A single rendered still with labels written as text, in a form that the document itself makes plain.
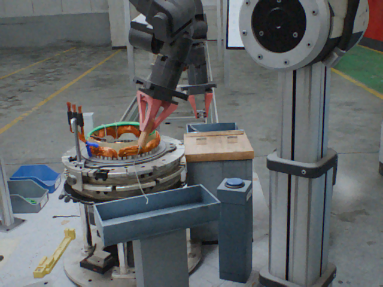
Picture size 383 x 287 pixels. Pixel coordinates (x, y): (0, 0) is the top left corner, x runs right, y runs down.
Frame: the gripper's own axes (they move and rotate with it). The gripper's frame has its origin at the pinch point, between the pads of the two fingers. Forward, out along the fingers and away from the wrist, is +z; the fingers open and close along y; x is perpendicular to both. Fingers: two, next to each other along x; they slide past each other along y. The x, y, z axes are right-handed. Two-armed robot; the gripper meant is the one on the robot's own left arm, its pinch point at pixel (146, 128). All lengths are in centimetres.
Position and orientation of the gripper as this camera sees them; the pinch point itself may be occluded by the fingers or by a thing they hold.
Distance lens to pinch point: 93.4
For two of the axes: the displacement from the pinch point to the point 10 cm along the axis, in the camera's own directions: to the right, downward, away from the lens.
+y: -7.5, -1.8, -6.4
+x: 5.6, 3.3, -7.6
